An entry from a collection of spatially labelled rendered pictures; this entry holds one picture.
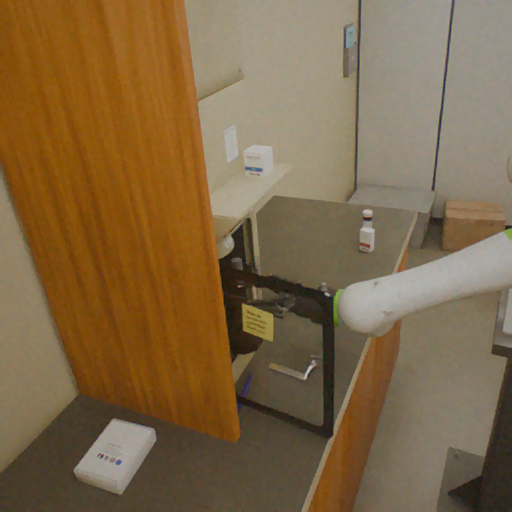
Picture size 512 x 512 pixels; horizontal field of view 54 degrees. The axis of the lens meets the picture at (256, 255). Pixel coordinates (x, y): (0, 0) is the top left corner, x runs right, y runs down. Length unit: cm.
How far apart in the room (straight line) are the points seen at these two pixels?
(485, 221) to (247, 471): 300
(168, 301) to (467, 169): 333
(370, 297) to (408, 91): 309
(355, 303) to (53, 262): 69
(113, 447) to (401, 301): 75
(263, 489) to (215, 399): 22
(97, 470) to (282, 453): 42
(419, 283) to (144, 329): 61
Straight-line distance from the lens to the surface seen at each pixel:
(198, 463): 128
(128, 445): 131
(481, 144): 409
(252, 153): 117
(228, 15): 119
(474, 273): 105
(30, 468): 141
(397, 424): 262
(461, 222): 391
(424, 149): 413
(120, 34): 91
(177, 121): 88
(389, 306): 105
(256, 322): 110
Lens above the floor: 193
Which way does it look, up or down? 30 degrees down
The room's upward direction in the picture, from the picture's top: 5 degrees counter-clockwise
